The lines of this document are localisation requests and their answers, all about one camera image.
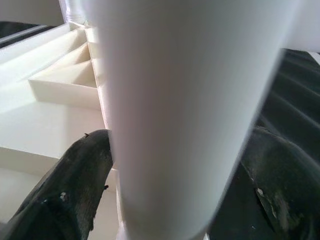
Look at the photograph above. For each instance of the white plastic children table top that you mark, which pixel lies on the white plastic children table top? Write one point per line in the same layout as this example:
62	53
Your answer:
50	120

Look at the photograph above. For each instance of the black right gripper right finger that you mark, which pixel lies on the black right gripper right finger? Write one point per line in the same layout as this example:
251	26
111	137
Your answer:
280	190

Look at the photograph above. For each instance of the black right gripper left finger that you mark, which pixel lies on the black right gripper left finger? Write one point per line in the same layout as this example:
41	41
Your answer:
70	190

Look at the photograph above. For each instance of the white plastic table leg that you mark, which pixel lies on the white plastic table leg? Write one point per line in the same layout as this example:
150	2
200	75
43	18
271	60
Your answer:
190	100
75	12

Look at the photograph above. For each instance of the white tape strip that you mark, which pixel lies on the white tape strip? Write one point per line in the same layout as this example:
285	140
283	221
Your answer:
22	32
313	56

